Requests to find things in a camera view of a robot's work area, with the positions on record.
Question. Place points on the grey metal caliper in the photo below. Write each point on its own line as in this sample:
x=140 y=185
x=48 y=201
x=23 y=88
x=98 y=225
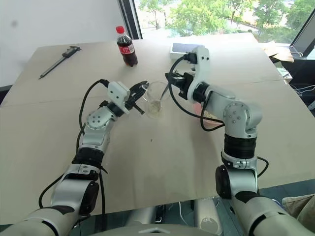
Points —
x=56 y=62

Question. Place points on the beige cloth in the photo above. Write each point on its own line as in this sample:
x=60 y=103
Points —
x=299 y=209

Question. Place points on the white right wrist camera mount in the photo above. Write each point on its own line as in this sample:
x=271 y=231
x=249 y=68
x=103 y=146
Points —
x=201 y=61

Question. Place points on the oatmeal in glass mug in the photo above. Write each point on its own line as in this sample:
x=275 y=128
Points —
x=155 y=106

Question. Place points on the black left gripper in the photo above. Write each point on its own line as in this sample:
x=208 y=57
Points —
x=130 y=98

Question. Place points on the black window frame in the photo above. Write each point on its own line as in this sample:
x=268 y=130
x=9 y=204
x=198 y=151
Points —
x=131 y=19

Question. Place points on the grey robot torso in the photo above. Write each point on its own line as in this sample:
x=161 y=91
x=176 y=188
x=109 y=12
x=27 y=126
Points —
x=152 y=227

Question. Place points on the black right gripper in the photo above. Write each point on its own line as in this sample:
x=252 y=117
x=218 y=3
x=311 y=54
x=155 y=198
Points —
x=187 y=83

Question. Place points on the white cylinder under table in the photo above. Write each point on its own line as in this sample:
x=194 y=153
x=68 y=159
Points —
x=209 y=216

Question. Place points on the oatmeal in pink bowl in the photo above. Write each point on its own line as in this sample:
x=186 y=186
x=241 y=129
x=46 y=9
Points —
x=209 y=115

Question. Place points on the metal spoon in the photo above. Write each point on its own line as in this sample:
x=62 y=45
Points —
x=164 y=93

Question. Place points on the pink bowl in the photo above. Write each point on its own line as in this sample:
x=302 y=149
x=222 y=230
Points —
x=210 y=123

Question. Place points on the brown cardboard sheet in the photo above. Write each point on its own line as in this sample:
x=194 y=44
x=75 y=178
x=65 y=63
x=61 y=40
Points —
x=160 y=159
x=73 y=66

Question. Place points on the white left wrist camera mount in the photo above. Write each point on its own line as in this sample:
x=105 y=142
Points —
x=118 y=92

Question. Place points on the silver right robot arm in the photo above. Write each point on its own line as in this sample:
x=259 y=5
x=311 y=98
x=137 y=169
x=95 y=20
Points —
x=236 y=115

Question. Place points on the white and blue flat box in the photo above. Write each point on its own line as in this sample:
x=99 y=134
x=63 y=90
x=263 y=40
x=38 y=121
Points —
x=179 y=48

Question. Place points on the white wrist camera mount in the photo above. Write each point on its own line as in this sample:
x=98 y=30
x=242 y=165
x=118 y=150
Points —
x=201 y=61
x=118 y=92

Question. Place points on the clear glass mug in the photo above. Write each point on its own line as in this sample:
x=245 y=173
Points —
x=150 y=109

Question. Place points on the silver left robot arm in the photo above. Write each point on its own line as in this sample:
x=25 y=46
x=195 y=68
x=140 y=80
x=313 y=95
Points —
x=94 y=123

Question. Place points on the cola bottle with red cap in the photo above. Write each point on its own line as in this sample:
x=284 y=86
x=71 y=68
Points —
x=126 y=51

